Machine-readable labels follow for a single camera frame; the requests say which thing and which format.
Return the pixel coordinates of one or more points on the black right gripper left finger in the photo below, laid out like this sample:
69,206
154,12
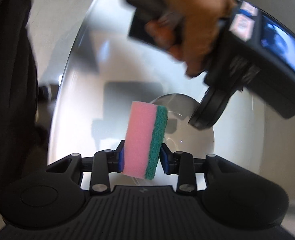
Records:
104,163

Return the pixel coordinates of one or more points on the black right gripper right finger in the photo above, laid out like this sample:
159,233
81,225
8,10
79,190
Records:
181,164

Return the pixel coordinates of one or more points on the pink green scrub sponge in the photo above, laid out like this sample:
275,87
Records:
144,136

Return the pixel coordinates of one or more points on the white ceramic bowl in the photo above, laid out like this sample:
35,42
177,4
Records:
107,71

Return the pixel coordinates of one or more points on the person left hand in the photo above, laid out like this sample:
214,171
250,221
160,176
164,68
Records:
199,31

